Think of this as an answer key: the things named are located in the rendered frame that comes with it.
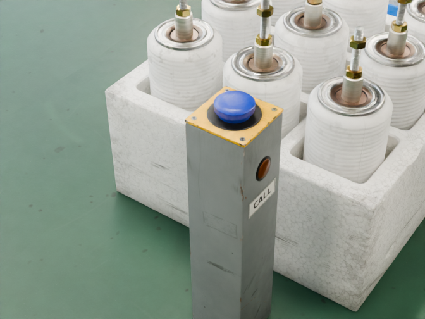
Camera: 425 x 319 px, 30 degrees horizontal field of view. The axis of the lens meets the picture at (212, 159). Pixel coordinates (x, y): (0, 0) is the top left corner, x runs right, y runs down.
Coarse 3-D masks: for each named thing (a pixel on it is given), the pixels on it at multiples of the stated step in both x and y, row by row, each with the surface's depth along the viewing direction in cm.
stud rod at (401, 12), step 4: (400, 4) 93; (404, 4) 93; (400, 8) 93; (404, 8) 93; (400, 12) 93; (404, 12) 93; (400, 16) 94; (404, 16) 94; (396, 20) 94; (400, 20) 94; (404, 20) 94; (400, 24) 94
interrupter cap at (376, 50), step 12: (372, 36) 99; (384, 36) 99; (408, 36) 99; (372, 48) 97; (384, 48) 97; (408, 48) 97; (420, 48) 97; (384, 60) 95; (396, 60) 95; (408, 60) 95; (420, 60) 95
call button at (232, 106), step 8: (224, 96) 76; (232, 96) 76; (240, 96) 76; (248, 96) 76; (216, 104) 76; (224, 104) 75; (232, 104) 75; (240, 104) 75; (248, 104) 75; (216, 112) 76; (224, 112) 75; (232, 112) 75; (240, 112) 75; (248, 112) 75; (224, 120) 76; (232, 120) 75; (240, 120) 76
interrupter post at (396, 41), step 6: (390, 30) 95; (390, 36) 95; (396, 36) 95; (402, 36) 95; (390, 42) 96; (396, 42) 95; (402, 42) 95; (390, 48) 96; (396, 48) 96; (402, 48) 96; (396, 54) 96
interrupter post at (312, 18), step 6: (306, 0) 101; (306, 6) 100; (312, 6) 100; (318, 6) 100; (306, 12) 101; (312, 12) 100; (318, 12) 100; (306, 18) 101; (312, 18) 101; (318, 18) 101; (306, 24) 102; (312, 24) 101; (318, 24) 101
